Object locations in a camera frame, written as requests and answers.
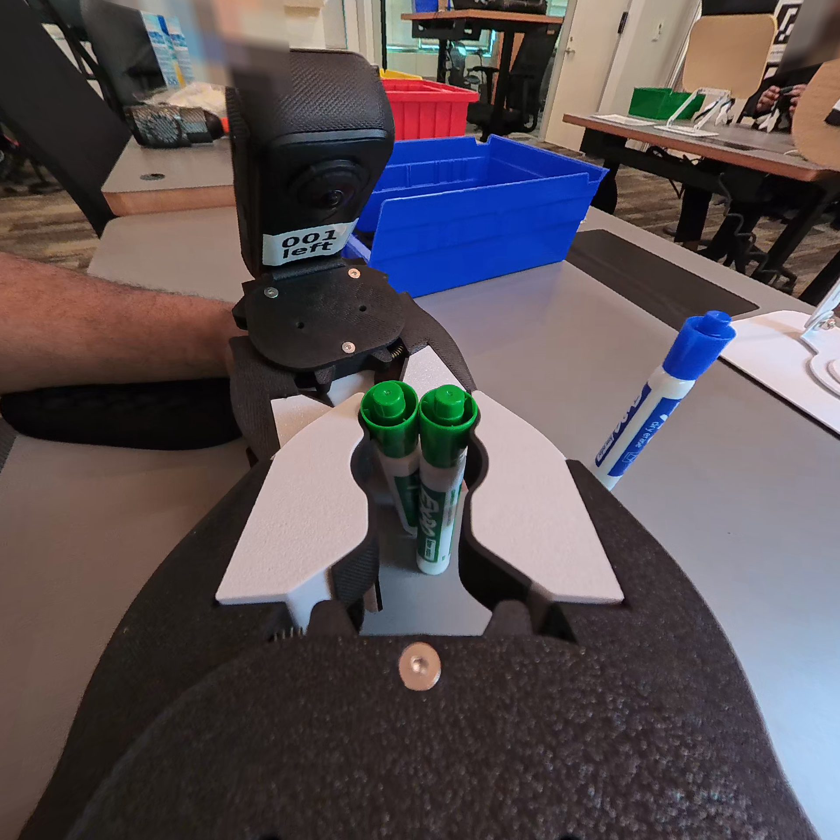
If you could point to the red plastic bin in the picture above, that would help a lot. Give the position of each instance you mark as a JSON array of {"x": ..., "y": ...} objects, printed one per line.
[{"x": 433, "y": 111}]

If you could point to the blue dry erase marker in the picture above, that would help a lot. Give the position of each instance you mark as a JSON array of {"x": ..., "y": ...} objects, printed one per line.
[{"x": 695, "y": 348}]

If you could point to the green dry erase marker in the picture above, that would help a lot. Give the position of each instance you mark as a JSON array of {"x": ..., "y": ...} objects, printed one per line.
[
  {"x": 448, "y": 417},
  {"x": 388, "y": 410}
]

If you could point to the wooden board document stand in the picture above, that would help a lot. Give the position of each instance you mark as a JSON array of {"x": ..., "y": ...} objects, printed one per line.
[
  {"x": 820, "y": 124},
  {"x": 728, "y": 59},
  {"x": 761, "y": 354}
]

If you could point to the black office chair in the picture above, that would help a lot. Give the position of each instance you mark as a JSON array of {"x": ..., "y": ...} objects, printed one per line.
[{"x": 525, "y": 79}]

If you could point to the black textured roll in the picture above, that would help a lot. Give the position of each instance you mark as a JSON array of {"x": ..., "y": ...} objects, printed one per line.
[{"x": 170, "y": 124}]

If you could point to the blue plastic bin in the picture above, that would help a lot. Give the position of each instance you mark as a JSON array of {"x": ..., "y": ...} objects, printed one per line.
[{"x": 472, "y": 249}]

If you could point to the green plastic bin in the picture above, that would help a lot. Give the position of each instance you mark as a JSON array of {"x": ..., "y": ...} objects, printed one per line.
[{"x": 656, "y": 103}]

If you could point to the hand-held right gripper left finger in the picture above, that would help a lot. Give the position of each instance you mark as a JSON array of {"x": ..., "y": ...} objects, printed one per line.
[{"x": 295, "y": 525}]

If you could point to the blue white packet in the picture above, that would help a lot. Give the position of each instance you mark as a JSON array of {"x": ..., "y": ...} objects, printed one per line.
[{"x": 167, "y": 52}]

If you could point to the wooden top work table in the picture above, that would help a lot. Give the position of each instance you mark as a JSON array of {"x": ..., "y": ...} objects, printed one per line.
[{"x": 722, "y": 151}]

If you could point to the person's left forearm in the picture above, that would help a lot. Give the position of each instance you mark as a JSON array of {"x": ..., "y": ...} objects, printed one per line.
[{"x": 98, "y": 328}]

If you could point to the white plastic bag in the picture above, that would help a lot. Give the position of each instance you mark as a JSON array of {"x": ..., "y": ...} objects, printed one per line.
[{"x": 197, "y": 95}]

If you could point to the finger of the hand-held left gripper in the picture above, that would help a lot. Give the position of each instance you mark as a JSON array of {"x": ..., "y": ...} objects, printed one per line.
[
  {"x": 430, "y": 371},
  {"x": 295, "y": 417}
]

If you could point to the wooden standing desk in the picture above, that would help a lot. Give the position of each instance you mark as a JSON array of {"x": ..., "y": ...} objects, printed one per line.
[{"x": 479, "y": 16}]

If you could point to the yellow plastic bin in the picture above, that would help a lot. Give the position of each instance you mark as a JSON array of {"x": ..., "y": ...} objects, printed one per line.
[{"x": 400, "y": 74}]

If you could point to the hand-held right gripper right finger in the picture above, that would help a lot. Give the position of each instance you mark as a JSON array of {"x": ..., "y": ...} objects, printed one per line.
[{"x": 531, "y": 518}]

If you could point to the black textured wrist pad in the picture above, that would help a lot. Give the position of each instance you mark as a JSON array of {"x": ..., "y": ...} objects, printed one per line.
[{"x": 131, "y": 417}]

